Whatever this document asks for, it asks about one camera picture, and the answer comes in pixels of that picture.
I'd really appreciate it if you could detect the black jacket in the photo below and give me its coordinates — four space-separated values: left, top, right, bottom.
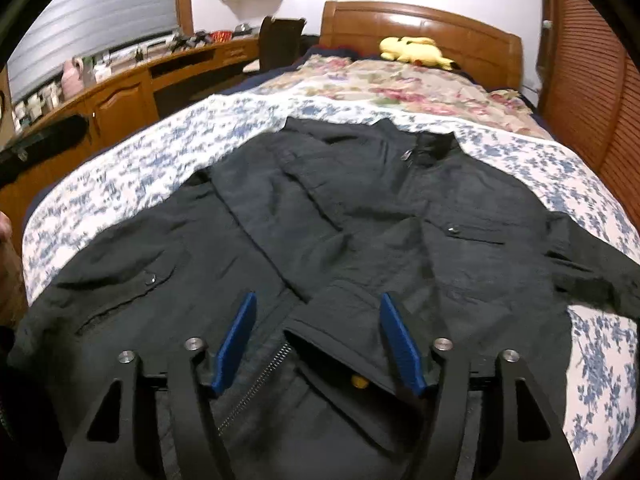
7 116 640 480

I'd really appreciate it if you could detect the wooden desk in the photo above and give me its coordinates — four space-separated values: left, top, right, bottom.
0 36 261 161

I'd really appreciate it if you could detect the grey window blind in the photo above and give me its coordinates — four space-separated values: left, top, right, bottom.
7 0 182 103

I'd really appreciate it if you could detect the wooden louvred wardrobe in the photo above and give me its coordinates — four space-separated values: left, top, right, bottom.
537 0 640 211

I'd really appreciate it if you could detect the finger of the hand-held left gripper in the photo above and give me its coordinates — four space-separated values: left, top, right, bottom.
0 114 89 189

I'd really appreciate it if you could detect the yellow plush toy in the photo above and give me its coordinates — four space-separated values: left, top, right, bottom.
379 36 457 71

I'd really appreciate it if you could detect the pink bottle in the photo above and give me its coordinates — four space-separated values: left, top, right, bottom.
61 57 87 97

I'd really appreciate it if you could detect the dark brown chair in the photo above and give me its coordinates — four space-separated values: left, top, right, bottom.
244 16 307 73

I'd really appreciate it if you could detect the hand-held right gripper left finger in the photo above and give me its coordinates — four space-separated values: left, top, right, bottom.
60 291 258 480

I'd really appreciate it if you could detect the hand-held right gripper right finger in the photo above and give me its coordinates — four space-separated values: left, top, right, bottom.
379 292 581 480

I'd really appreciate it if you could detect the person's left hand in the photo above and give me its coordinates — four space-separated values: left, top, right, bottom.
0 211 29 328

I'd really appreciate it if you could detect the blue floral bed sheet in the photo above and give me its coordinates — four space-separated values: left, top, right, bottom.
22 94 640 480

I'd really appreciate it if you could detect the pink floral quilt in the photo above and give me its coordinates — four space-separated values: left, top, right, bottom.
255 54 548 138

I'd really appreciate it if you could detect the wooden headboard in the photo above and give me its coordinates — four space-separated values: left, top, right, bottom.
320 1 523 92

